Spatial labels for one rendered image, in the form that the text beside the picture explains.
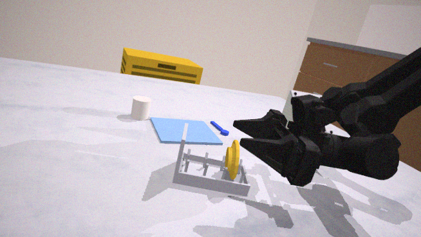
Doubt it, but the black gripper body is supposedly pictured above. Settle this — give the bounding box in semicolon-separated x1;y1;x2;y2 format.
267;109;333;187

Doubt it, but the grey dish rack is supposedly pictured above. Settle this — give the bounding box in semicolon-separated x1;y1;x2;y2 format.
173;123;250;197

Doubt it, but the yellow plate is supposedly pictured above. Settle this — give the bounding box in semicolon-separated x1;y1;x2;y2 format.
225;140;239;179

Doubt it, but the white cylinder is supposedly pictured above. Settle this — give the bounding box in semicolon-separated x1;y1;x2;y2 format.
131;95;151;120

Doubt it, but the blue spoon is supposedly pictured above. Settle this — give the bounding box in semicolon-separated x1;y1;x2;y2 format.
210;121;229;136

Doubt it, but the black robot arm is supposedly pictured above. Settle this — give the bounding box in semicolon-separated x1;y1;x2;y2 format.
287;47;421;180

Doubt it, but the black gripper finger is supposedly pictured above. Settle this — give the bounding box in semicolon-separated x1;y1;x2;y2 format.
233;111;274;139
239;133;298;178

